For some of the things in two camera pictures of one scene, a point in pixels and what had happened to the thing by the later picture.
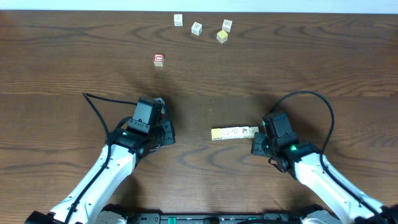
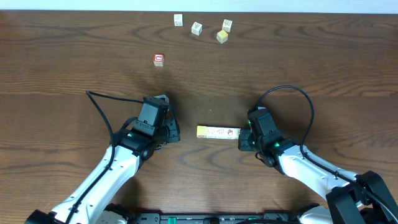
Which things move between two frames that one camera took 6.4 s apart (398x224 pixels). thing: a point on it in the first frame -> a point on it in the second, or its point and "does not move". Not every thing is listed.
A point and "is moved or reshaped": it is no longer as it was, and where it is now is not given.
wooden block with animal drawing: [178, 20] does not move
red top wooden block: [158, 60] does not move
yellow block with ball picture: [216, 134] -> [201, 131]
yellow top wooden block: [222, 36] does not move
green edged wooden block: [236, 132] -> [222, 133]
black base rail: [213, 218] does not move
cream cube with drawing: [226, 133] -> [212, 132]
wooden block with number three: [196, 28] does not move
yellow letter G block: [252, 130] is moved or reshaped
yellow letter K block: [244, 132] is moved or reshaped
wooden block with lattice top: [227, 25] does not move
